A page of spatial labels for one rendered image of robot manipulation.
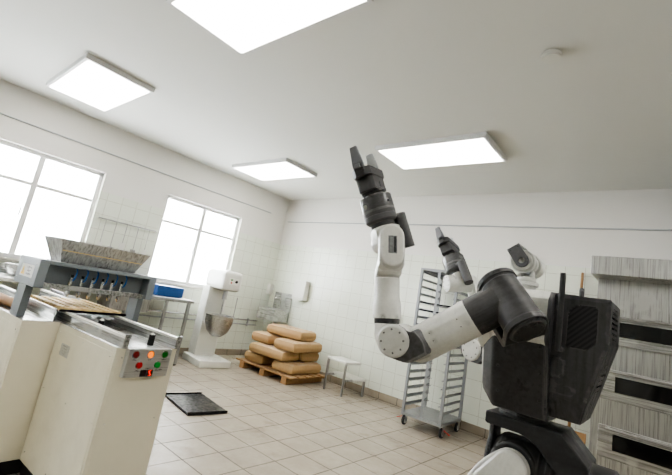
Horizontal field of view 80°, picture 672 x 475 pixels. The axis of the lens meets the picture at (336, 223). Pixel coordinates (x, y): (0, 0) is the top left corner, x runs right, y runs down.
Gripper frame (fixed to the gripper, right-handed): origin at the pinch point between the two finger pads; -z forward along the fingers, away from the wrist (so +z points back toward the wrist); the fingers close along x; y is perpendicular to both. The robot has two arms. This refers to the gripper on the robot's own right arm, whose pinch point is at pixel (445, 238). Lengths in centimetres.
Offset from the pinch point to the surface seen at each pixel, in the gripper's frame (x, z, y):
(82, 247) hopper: 89, -62, 188
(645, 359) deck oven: -268, -12, -28
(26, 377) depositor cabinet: 81, 5, 225
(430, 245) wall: -305, -251, 132
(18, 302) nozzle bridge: 102, -30, 215
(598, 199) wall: -320, -201, -73
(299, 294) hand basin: -283, -282, 379
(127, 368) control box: 56, 18, 154
